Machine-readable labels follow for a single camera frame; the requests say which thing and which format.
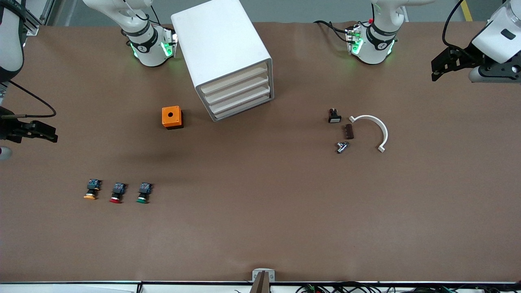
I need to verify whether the green push button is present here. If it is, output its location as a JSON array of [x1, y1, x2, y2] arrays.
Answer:
[[136, 182, 153, 204]]

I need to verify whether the yellow push button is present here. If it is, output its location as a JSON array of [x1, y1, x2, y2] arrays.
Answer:
[[83, 179, 103, 201]]

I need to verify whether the red push button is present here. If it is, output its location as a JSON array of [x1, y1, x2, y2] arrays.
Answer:
[[109, 182, 128, 204]]

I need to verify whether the brown table cover mat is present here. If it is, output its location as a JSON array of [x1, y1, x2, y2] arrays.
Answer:
[[0, 20, 521, 284]]

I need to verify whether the white curved plastic bracket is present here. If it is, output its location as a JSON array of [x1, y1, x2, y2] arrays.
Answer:
[[349, 115, 389, 153]]

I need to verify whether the black arm base cable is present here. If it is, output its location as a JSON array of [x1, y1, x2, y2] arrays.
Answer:
[[313, 20, 353, 44]]

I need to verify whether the orange button enclosure box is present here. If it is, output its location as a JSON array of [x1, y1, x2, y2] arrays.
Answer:
[[161, 105, 184, 130]]

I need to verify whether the grey table edge bracket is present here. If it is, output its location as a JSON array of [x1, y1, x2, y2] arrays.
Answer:
[[252, 268, 276, 283]]

